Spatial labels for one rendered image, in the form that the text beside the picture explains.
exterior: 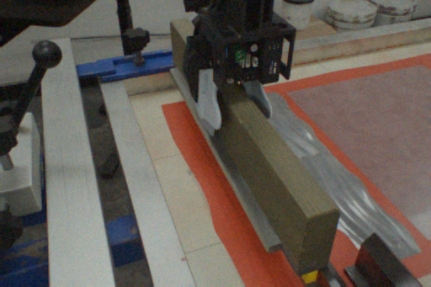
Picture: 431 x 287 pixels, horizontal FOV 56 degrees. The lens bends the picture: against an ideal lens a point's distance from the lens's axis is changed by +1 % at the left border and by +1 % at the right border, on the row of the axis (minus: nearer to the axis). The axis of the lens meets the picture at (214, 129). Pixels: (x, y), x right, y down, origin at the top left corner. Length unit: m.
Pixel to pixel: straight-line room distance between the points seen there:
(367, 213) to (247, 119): 0.21
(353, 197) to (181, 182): 0.22
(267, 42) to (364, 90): 0.43
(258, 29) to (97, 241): 0.23
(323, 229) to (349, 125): 0.36
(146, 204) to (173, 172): 0.10
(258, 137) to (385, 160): 0.28
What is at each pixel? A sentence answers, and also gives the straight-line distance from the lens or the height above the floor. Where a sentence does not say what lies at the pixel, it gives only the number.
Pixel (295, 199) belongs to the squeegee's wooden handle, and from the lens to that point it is 0.32.
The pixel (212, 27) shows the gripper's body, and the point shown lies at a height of 1.19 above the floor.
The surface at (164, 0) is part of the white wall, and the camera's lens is 2.56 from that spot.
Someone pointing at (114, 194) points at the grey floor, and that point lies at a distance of 1.90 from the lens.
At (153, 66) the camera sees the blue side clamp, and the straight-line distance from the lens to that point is 0.72.
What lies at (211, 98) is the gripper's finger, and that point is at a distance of 0.42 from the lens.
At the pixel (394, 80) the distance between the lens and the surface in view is 0.83.
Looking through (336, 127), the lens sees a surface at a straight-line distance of 0.66.
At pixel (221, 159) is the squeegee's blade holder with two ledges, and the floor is 1.04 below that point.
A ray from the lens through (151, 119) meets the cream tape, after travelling 0.66.
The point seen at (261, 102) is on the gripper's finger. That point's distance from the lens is 0.44.
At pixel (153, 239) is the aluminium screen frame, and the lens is 0.44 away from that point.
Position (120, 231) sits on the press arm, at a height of 0.92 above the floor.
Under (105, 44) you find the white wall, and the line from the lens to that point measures 2.59.
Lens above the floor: 1.33
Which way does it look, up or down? 37 degrees down
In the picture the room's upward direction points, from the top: straight up
